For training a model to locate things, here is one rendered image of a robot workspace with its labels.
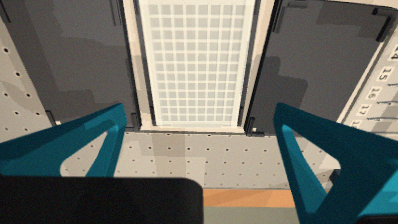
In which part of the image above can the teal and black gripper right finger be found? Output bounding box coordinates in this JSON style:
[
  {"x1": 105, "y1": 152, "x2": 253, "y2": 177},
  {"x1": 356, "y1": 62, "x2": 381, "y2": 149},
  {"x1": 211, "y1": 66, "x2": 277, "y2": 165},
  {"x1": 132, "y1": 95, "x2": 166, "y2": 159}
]
[{"x1": 273, "y1": 102, "x2": 398, "y2": 224}]

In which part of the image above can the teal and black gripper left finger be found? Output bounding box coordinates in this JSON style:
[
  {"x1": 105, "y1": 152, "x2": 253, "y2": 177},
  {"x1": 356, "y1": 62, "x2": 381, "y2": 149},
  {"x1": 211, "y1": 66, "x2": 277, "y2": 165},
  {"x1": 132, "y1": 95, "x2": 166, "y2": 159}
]
[{"x1": 0, "y1": 103, "x2": 127, "y2": 177}]

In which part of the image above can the white well plate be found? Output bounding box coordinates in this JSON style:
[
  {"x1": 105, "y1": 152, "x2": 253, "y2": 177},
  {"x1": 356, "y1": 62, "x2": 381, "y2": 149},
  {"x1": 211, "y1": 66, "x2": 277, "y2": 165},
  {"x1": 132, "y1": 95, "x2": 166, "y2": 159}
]
[{"x1": 139, "y1": 0, "x2": 255, "y2": 128}]

